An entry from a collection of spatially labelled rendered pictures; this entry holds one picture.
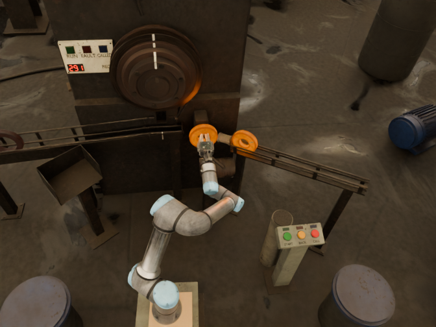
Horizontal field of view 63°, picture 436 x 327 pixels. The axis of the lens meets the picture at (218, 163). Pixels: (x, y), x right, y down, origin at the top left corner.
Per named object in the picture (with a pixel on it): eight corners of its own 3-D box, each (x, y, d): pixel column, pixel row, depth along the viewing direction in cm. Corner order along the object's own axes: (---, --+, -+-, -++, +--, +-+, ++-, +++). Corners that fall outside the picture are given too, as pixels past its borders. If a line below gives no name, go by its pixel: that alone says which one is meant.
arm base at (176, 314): (181, 324, 175) (181, 318, 168) (150, 325, 174) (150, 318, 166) (181, 294, 185) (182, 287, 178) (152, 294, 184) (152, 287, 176)
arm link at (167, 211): (145, 305, 167) (180, 214, 145) (122, 287, 171) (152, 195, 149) (160, 292, 177) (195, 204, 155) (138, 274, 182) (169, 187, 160)
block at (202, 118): (193, 137, 231) (193, 109, 213) (205, 136, 232) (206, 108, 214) (194, 148, 224) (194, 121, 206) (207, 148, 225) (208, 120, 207)
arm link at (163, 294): (168, 320, 167) (167, 310, 157) (146, 303, 171) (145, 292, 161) (183, 300, 174) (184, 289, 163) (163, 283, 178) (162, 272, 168)
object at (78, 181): (71, 234, 242) (35, 167, 188) (104, 213, 255) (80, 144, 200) (85, 255, 233) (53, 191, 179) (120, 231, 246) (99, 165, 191)
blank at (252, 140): (241, 151, 220) (239, 154, 218) (230, 132, 213) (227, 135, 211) (262, 148, 210) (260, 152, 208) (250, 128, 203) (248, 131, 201)
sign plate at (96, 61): (67, 71, 188) (58, 40, 174) (117, 69, 191) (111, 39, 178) (67, 74, 187) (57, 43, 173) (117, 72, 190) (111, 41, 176)
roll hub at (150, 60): (132, 104, 187) (124, 57, 165) (185, 101, 190) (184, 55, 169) (132, 111, 183) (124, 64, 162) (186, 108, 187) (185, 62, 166)
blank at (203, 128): (187, 125, 190) (188, 130, 187) (216, 121, 191) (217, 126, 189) (190, 145, 201) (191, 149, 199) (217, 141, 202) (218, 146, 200)
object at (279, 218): (257, 251, 241) (270, 209, 202) (274, 250, 243) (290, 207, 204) (261, 268, 234) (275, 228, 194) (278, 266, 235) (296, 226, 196)
